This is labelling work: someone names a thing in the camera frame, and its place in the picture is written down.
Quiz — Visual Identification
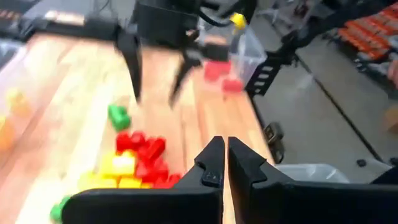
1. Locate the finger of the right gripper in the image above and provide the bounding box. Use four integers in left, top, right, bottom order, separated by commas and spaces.
115, 30, 144, 104
169, 49, 205, 109

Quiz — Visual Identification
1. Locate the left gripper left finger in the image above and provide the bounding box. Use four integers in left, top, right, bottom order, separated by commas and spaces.
61, 135, 226, 224

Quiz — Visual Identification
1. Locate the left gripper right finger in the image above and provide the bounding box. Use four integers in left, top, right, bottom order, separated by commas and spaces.
228, 136, 398, 224

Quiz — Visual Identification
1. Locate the red zigzag toy block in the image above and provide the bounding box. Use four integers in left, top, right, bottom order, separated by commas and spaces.
204, 60, 233, 82

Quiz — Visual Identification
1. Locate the green toy block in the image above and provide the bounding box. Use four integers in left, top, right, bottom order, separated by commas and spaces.
107, 104, 132, 132
49, 195, 71, 223

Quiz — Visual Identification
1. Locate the orange square toy block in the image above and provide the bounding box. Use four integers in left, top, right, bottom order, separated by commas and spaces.
0, 118, 15, 151

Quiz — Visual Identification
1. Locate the clear plastic bin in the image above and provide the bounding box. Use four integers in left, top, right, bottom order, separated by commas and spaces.
203, 26, 268, 94
0, 39, 35, 152
275, 163, 351, 184

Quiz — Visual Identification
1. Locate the black table-level camera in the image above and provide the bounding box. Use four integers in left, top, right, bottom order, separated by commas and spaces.
263, 121, 286, 165

